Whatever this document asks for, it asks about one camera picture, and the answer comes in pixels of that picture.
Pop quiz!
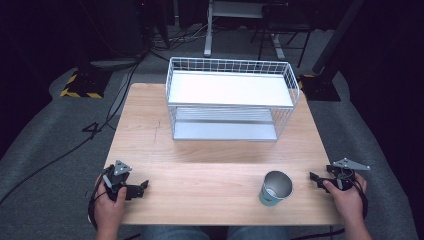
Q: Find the white wire shelf rack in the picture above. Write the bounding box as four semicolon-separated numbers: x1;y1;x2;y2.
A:
165;56;301;143

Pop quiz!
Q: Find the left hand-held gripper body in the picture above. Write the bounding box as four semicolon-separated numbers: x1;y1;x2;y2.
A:
101;159;133;203

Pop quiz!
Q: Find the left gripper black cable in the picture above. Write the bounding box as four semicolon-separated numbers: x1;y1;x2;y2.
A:
87;165;113;232

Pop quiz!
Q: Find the black metal chair frame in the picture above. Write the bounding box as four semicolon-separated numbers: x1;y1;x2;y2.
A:
249;2;317;69

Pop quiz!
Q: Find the person's left leg in jeans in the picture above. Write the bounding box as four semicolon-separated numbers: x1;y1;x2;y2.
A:
142;225;212;240

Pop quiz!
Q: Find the person's right leg in jeans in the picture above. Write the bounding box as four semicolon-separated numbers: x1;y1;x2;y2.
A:
226;225;292;240

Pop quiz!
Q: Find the bundle of floor cables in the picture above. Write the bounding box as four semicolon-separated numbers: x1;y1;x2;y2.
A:
146;16;221;52

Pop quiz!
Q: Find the black yellow striped stand base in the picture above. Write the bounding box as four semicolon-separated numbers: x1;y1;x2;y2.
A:
297;73;342;103
59;68;113;100

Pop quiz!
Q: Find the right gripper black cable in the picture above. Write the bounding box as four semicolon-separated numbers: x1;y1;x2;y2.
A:
351;168;370;220

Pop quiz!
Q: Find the black slanted stand pole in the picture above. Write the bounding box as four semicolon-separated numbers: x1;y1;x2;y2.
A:
311;0;366;76

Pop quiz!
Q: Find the green metal can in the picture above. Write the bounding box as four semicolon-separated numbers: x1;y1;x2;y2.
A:
258;170;294;208

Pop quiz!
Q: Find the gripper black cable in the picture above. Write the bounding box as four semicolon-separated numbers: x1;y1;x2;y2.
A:
351;168;370;220
87;165;113;232

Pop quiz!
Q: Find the person's left hand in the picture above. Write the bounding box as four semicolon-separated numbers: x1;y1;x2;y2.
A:
92;175;128;232

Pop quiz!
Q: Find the long black floor cable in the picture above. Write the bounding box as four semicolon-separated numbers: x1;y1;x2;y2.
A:
0;54;145;206

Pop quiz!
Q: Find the person's leg in jeans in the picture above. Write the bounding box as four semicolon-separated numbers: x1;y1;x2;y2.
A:
142;225;212;240
226;225;292;240

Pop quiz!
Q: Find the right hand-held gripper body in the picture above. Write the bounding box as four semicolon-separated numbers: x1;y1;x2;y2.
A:
325;157;371;193

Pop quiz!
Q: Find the black cable under table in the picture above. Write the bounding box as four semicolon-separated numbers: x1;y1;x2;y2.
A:
289;226;346;240

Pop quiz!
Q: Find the white metal desk frame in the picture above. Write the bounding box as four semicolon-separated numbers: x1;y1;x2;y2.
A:
203;0;288;60

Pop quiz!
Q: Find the person's right hand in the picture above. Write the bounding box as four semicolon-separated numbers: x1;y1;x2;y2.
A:
322;172;368;225

